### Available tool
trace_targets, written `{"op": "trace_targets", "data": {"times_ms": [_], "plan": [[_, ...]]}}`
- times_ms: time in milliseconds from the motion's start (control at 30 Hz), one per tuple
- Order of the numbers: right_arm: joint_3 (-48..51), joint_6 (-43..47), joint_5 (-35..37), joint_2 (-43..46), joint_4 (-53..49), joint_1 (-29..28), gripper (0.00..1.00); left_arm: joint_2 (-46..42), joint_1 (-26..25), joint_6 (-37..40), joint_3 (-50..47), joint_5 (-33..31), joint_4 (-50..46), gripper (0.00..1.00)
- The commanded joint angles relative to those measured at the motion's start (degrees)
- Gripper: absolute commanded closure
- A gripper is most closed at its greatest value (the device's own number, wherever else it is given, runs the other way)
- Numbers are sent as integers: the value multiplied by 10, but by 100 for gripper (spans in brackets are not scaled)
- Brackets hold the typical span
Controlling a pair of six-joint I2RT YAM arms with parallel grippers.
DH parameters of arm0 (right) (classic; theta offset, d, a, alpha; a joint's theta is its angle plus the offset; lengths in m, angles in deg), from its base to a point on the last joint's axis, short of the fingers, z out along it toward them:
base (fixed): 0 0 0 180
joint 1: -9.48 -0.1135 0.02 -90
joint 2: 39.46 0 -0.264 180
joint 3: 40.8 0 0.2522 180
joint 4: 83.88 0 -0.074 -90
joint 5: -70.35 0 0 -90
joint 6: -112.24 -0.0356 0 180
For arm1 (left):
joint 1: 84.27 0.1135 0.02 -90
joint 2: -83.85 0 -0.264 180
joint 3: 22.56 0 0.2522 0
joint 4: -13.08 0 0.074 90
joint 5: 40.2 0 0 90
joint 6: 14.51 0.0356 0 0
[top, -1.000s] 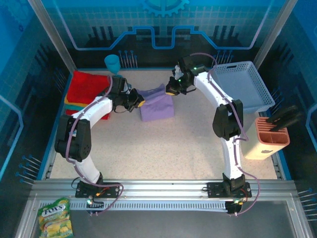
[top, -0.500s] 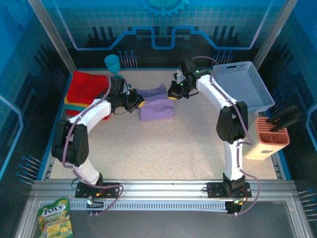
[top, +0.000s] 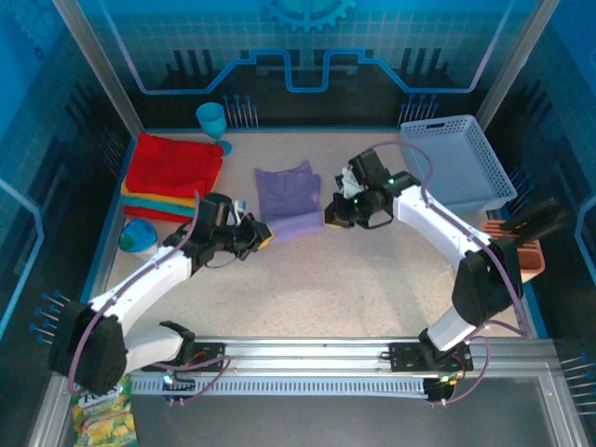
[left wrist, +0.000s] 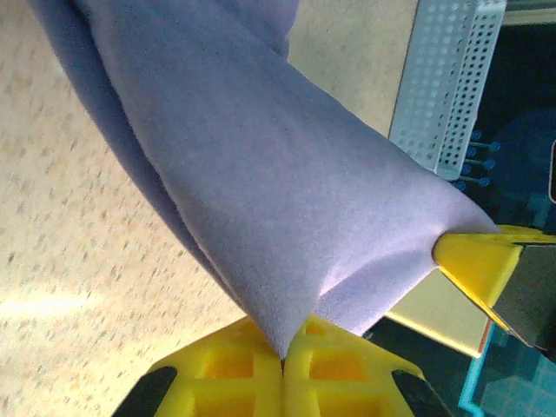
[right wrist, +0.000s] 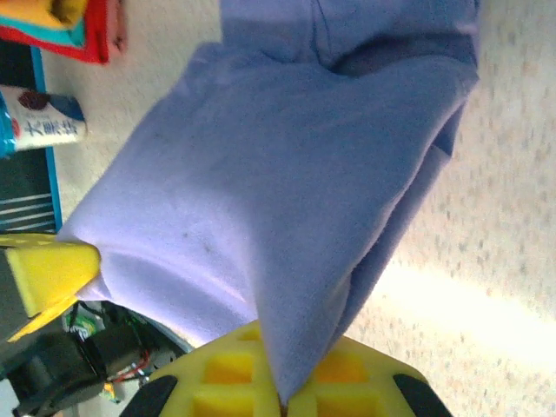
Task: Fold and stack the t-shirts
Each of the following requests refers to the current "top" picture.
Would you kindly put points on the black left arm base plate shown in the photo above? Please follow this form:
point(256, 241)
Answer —
point(209, 356)

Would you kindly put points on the teal folded t-shirt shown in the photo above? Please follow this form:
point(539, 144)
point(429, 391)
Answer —
point(158, 208)

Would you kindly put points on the aluminium frame post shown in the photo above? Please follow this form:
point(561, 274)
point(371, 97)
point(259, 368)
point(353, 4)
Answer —
point(103, 70)
point(512, 70)

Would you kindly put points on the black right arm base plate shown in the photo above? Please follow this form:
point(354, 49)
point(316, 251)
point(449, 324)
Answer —
point(405, 356)

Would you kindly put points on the large red folded t-shirt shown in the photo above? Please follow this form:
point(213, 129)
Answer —
point(174, 160)

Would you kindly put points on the lavender plastic basket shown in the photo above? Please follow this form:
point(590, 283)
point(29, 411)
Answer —
point(465, 149)

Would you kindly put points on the purple t-shirt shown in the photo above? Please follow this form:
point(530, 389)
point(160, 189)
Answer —
point(288, 195)

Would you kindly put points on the small black circuit board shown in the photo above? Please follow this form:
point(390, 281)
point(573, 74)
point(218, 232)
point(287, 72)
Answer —
point(179, 386)
point(440, 388)

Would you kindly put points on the green yellow candy bag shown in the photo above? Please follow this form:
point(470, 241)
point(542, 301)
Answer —
point(104, 419)

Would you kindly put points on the yellow folded t-shirt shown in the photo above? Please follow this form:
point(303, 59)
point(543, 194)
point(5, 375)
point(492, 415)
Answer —
point(158, 199)

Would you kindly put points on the aluminium mounting rail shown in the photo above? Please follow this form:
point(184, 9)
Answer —
point(307, 356)

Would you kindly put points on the blue plastic goblet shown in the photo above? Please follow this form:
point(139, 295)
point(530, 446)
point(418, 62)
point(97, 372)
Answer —
point(212, 118)

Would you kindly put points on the terracotta knife holder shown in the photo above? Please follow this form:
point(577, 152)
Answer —
point(531, 258)

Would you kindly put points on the blue and white bowl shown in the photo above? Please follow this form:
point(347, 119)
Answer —
point(137, 235)

